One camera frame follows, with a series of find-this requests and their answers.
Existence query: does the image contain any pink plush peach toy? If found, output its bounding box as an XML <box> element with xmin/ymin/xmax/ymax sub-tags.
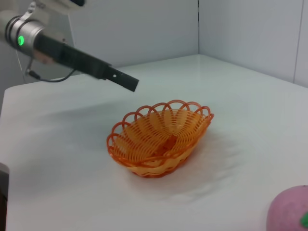
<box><xmin>265</xmin><ymin>185</ymin><xmax>308</xmax><ymax>231</ymax></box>

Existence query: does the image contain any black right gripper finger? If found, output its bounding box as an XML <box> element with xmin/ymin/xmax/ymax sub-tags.
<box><xmin>0</xmin><ymin>163</ymin><xmax>10</xmax><ymax>231</ymax></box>

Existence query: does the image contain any thin black cable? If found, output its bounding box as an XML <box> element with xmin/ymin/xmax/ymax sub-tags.
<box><xmin>24</xmin><ymin>56</ymin><xmax>76</xmax><ymax>83</ymax></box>

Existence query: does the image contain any orange plastic woven basket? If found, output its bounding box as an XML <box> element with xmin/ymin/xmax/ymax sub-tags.
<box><xmin>106</xmin><ymin>98</ymin><xmax>215</xmax><ymax>179</ymax></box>

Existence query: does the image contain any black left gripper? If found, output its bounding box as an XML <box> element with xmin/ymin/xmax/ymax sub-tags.
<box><xmin>33</xmin><ymin>33</ymin><xmax>141</xmax><ymax>93</ymax></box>

